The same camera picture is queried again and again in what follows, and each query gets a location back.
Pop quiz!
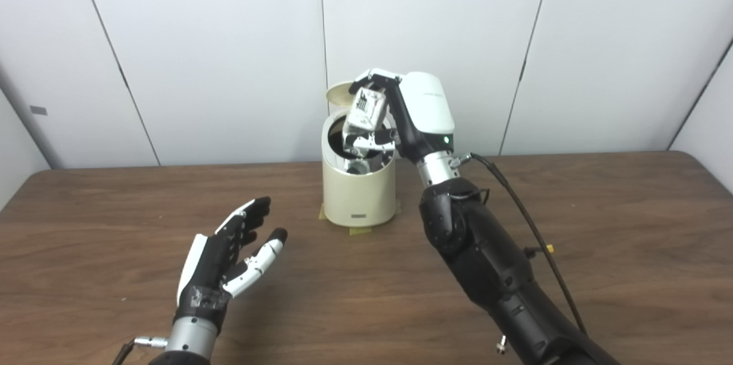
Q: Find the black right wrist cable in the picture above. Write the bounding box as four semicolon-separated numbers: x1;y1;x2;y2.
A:
452;152;588;336

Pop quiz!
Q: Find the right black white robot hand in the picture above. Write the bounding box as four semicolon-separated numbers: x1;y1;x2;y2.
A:
349;68;456;163

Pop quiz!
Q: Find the cream-colored cylindrical bin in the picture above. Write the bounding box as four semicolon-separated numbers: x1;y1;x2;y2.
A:
322;108;397;228

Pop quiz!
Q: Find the white green milk carton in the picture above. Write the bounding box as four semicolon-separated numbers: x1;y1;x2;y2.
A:
342;87;391;158

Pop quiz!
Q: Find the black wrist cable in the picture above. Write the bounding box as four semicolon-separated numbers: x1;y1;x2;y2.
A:
111;336;170;365
452;152;588;336

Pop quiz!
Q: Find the cream round bin lid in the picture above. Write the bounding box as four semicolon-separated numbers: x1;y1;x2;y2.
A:
325;81;357;107

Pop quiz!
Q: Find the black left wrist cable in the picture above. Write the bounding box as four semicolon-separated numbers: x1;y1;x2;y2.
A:
111;336;170;365

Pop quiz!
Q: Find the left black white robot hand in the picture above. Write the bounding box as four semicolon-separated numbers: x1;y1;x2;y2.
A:
174;197;289;331

